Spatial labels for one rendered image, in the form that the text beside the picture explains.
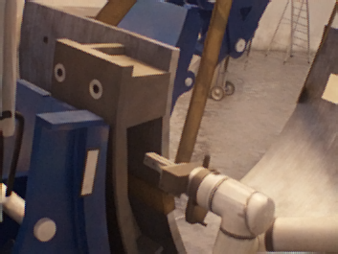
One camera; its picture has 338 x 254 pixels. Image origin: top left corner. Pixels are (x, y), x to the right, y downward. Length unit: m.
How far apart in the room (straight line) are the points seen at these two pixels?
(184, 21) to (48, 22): 2.60
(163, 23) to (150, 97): 3.04
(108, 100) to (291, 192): 1.91
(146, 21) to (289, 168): 1.80
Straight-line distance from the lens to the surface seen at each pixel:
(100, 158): 1.66
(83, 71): 1.72
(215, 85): 11.33
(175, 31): 4.65
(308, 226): 1.56
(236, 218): 1.43
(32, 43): 2.19
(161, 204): 1.93
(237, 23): 5.17
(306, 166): 3.53
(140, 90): 1.68
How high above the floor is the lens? 2.57
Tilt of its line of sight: 16 degrees down
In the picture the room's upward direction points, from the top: 12 degrees clockwise
